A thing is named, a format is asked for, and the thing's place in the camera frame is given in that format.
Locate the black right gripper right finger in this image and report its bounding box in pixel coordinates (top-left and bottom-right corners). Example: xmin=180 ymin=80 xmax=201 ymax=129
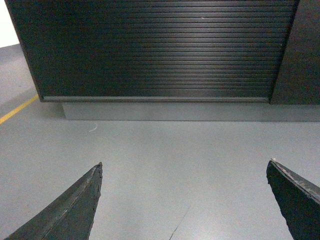
xmin=266 ymin=159 xmax=320 ymax=240

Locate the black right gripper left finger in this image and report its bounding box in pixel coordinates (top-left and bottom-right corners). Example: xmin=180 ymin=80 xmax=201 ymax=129
xmin=6 ymin=162 xmax=103 ymax=240

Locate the black checkout counter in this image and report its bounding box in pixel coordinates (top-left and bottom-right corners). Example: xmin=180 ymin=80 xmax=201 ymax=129
xmin=5 ymin=0 xmax=320 ymax=122

